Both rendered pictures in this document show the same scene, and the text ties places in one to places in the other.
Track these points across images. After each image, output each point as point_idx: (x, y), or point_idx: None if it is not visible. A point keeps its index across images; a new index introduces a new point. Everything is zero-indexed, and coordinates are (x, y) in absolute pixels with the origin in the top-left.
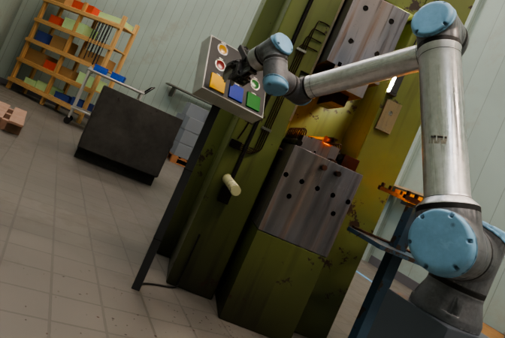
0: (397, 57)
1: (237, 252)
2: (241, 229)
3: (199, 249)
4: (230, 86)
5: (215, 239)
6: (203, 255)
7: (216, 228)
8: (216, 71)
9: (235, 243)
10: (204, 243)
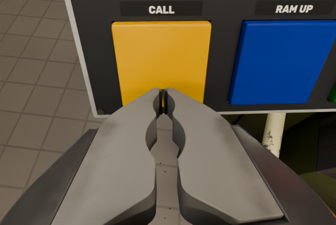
0: None
1: (291, 133)
2: (299, 121)
3: (244, 122)
4: (240, 56)
5: (262, 120)
6: (248, 126)
7: (263, 114)
8: None
9: (289, 128)
10: (248, 120)
